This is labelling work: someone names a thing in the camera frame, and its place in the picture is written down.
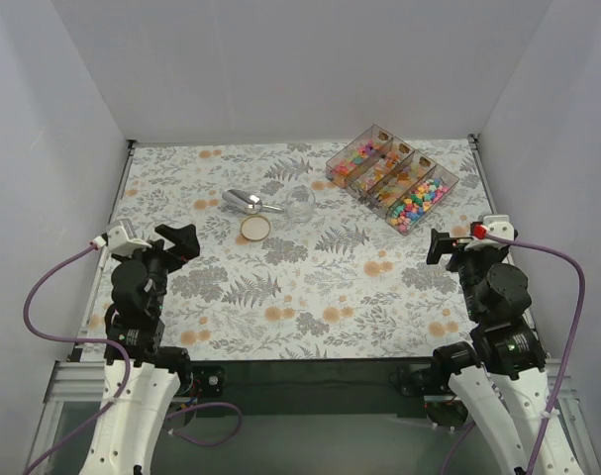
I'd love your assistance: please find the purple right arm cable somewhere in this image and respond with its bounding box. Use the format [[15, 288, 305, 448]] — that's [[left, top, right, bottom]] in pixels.
[[438, 232, 587, 475]]

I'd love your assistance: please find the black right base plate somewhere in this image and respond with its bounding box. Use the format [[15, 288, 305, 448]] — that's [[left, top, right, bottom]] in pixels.
[[396, 364, 444, 397]]

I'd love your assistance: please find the aluminium frame rail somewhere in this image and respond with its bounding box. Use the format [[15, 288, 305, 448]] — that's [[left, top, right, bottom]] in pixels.
[[25, 360, 601, 475]]

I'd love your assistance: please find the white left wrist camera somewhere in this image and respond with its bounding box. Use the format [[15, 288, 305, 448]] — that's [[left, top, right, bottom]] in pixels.
[[91, 219, 151, 257]]

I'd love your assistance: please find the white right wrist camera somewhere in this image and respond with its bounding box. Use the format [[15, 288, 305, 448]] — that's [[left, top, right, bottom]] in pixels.
[[466, 214, 516, 249]]

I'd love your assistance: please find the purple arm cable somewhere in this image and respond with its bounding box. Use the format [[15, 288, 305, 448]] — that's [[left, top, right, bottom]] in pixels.
[[17, 244, 245, 475], [438, 232, 587, 475]]

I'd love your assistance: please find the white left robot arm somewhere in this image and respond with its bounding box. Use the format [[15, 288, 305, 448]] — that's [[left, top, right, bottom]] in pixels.
[[81, 219, 200, 474]]

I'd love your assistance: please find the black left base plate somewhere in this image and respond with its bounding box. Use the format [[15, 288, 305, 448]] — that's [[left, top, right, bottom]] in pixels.
[[175, 365, 226, 399]]

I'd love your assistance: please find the clear glass jar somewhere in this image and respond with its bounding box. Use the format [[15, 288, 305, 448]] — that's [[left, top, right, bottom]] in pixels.
[[285, 185, 316, 223]]

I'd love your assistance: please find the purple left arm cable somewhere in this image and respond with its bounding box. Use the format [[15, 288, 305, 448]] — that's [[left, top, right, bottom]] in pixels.
[[17, 244, 245, 475]]

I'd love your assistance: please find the silver metal scoop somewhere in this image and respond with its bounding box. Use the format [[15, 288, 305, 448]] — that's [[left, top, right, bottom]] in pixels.
[[222, 189, 285, 215]]

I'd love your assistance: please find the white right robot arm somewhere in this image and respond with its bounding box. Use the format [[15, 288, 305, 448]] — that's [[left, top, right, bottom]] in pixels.
[[426, 221, 582, 474]]

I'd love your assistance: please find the clear divided candy box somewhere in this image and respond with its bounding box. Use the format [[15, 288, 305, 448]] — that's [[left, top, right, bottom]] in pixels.
[[326, 125, 459, 236]]

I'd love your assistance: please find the round wooden jar lid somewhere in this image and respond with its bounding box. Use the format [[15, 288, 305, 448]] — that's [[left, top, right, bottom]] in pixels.
[[240, 215, 271, 241]]

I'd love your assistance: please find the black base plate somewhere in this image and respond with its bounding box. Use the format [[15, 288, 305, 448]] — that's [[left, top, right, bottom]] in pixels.
[[396, 364, 444, 397], [175, 365, 226, 399]]

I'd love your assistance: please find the floral patterned table mat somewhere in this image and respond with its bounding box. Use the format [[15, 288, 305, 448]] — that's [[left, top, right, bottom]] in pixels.
[[116, 140, 490, 360]]

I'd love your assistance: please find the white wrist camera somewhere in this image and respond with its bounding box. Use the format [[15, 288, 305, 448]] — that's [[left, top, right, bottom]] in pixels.
[[91, 219, 151, 257], [466, 214, 516, 249]]

